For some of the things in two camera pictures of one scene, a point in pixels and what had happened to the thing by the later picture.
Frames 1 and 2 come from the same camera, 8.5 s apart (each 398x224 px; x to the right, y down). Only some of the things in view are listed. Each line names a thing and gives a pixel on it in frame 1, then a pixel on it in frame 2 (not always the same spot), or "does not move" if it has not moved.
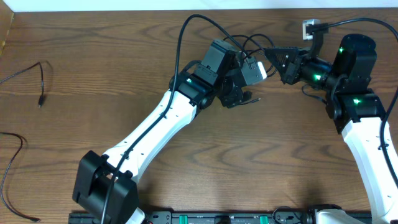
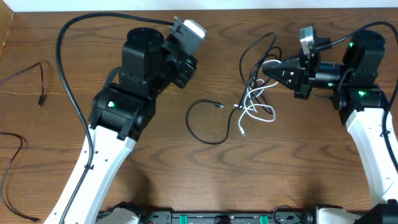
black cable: (244, 48) → (222, 105)
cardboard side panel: (6, 18) does not move
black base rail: (280, 216) does not move
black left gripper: (234, 98) → (186, 70)
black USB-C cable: (40, 102) does not move
